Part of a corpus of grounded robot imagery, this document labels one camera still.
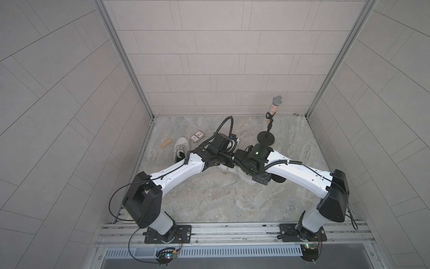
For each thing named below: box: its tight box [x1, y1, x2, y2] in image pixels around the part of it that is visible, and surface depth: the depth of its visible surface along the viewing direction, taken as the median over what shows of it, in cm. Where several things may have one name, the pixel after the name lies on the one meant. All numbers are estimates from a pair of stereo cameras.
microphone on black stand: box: [256, 95, 284, 146], surface depth 103 cm
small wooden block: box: [160, 138, 173, 149], surface depth 103 cm
